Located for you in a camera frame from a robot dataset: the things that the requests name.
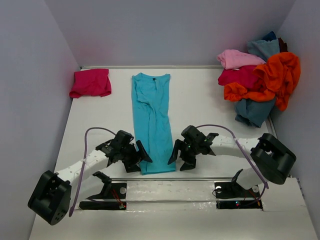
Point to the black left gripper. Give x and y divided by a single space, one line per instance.
130 166

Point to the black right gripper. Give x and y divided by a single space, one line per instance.
178 145

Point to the turquoise t-shirt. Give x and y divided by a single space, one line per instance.
150 107

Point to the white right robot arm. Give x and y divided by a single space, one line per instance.
269 159

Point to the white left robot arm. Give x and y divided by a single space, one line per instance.
57 194

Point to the slate blue t-shirt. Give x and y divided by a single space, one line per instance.
253 113

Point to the folded magenta t-shirt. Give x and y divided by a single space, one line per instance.
91 82

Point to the magenta t-shirt in pile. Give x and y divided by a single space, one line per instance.
243 76

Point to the pink t-shirt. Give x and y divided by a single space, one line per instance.
233 59

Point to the orange t-shirt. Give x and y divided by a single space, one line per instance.
277 79

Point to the grey-blue t-shirt at back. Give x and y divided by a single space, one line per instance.
263 49

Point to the maroon t-shirt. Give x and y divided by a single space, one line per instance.
283 47

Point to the dark blue t-shirt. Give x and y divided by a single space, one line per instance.
270 37

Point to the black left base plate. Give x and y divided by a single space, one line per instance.
111 198

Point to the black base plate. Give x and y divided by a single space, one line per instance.
231 196
111 198

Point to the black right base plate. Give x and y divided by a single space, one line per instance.
231 196

